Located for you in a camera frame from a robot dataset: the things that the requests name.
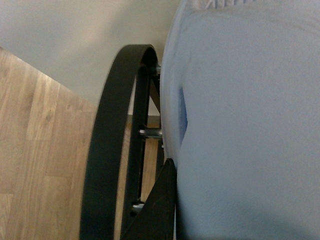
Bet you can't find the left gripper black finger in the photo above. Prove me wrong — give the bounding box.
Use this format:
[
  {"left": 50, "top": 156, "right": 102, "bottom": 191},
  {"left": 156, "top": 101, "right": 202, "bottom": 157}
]
[{"left": 120, "top": 158, "right": 177, "bottom": 240}]

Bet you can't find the light blue slipper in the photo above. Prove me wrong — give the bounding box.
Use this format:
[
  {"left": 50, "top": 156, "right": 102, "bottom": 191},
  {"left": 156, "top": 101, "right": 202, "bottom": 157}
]
[{"left": 160, "top": 0, "right": 320, "bottom": 240}]

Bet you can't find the black metal shoe rack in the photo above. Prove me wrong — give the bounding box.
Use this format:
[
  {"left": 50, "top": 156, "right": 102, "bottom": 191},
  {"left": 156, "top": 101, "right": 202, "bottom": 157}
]
[{"left": 79, "top": 44, "right": 162, "bottom": 240}]

